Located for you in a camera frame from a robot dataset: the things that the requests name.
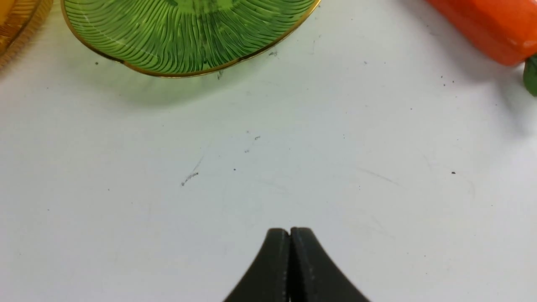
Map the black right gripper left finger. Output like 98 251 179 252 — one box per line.
226 228 290 302

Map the amber ribbed plastic plate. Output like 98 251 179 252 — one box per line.
0 0 54 68

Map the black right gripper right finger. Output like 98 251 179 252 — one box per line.
289 227 369 302

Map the green ribbed plastic plate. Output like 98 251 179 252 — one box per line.
60 0 320 78

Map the toy carrot with leaves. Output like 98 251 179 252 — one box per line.
428 0 537 97

